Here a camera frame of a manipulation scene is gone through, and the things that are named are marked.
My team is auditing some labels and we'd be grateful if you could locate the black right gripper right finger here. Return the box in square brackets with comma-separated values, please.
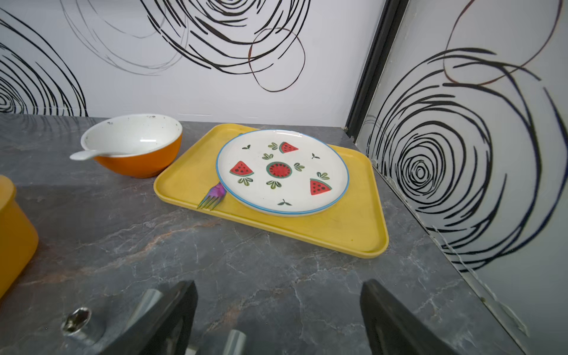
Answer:
[360, 279, 456, 354]

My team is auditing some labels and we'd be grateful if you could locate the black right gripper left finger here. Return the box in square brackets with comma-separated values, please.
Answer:
[101, 280, 198, 354]

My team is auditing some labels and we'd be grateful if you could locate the short socket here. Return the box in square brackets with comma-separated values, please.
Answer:
[222, 329, 247, 355]

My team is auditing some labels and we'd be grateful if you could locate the small socket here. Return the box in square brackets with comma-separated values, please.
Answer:
[61, 307, 106, 346]

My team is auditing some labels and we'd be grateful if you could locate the yellow storage box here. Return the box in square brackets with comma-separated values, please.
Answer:
[0, 175, 38, 297]

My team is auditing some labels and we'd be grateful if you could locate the yellow serving tray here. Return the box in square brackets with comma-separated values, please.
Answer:
[154, 124, 388, 258]

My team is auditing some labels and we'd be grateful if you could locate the purple fork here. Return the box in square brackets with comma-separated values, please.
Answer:
[197, 183, 226, 211]

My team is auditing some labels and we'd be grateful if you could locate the orange white bowl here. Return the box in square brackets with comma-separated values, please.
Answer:
[81, 113, 183, 178]

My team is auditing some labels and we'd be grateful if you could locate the watermelon pattern plate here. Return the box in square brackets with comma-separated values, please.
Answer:
[215, 130, 350, 217]

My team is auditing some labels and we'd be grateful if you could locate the white spoon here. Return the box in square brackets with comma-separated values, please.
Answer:
[70, 149, 134, 161]

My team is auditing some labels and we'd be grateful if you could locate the black corner frame post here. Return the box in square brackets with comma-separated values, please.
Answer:
[344, 0, 409, 140]

